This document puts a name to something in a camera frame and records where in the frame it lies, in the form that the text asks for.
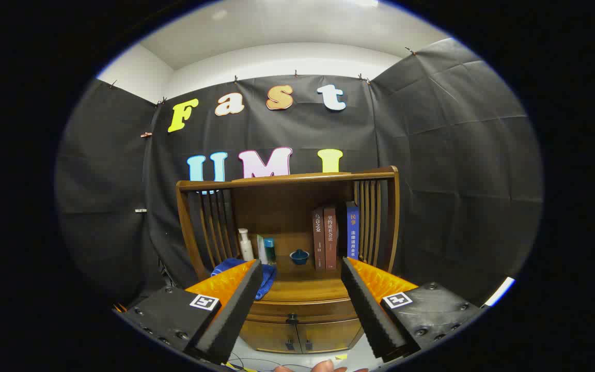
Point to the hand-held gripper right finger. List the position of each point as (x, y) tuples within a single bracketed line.
[(370, 310)]

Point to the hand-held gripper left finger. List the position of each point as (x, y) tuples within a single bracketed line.
[(235, 310)]

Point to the wooden drawer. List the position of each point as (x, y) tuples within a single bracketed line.
[(308, 309)]

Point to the wooden cabinet door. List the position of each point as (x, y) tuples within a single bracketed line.
[(269, 336), (328, 335)]

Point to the wooden countertop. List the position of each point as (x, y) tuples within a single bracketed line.
[(302, 284)]

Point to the wooden cabinet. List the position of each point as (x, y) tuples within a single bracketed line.
[(287, 206)]

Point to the folded blue towel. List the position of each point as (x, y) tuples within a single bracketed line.
[(268, 279)]

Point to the white pump bottle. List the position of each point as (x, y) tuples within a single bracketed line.
[(246, 248)]

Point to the white green carton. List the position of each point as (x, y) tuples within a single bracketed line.
[(260, 250)]

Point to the thin black stand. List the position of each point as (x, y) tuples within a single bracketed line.
[(166, 271)]

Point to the blue book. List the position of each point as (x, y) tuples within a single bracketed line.
[(353, 230)]

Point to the blue lidded teacup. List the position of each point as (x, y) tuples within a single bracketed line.
[(299, 257)]

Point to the reddish brown book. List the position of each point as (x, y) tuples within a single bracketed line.
[(330, 235)]

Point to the dark brown book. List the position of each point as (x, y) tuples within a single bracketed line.
[(318, 237)]

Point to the black backdrop cloth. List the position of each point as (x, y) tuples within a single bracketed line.
[(432, 155)]

